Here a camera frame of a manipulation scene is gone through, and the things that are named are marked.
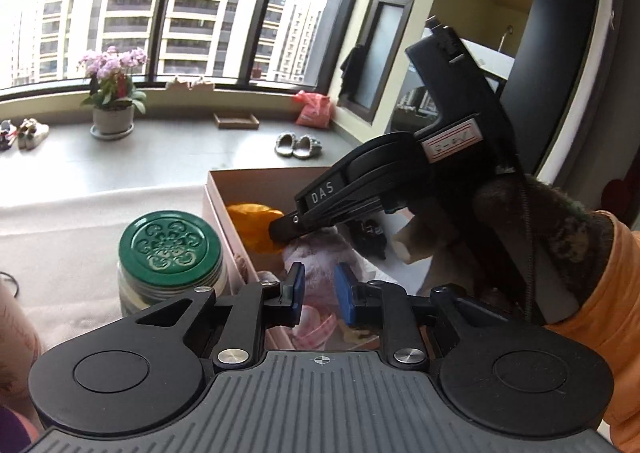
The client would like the pink soft object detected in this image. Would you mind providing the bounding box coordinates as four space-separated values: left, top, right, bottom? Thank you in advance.
282 229 381 312

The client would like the orange sleeve forearm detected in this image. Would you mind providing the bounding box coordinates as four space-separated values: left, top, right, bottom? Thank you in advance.
549 211 640 452

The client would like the orange soft toy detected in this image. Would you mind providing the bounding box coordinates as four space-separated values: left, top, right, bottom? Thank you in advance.
226 202 285 254

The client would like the hand in dark glove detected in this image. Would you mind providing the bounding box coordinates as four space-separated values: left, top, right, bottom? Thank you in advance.
392 174 614 324

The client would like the pink cardboard box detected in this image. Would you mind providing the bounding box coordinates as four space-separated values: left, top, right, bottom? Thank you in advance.
200 166 432 351

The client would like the grey washing machine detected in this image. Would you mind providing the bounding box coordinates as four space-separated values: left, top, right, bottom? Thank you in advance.
386 39 514 132

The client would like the green lid glass jar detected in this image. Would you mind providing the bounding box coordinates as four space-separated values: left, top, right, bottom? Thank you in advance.
117 210 229 317

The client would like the dark hanging cloth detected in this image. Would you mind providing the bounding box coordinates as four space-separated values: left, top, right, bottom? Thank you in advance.
338 44 367 98

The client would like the red plastic bag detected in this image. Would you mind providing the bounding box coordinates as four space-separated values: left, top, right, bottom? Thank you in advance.
292 91 333 129

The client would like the grey slipper left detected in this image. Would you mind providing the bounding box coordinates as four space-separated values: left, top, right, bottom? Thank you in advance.
274 132 296 158

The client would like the grey slipper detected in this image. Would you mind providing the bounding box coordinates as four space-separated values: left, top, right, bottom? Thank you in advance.
274 132 296 158
292 134 322 160

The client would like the grey slipper right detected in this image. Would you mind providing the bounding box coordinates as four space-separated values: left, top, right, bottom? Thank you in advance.
292 134 322 160

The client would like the dark framed door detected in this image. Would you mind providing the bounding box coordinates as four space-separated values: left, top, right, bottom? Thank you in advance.
337 0 414 124

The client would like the brown shallow tray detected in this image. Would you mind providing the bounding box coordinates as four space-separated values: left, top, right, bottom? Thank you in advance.
214 113 260 130

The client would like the pink orchid flower pot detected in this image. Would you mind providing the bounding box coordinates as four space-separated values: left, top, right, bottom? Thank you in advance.
79 46 148 141

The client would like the white sneakers pair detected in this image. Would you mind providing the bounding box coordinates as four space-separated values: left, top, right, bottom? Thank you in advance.
0 118 50 152

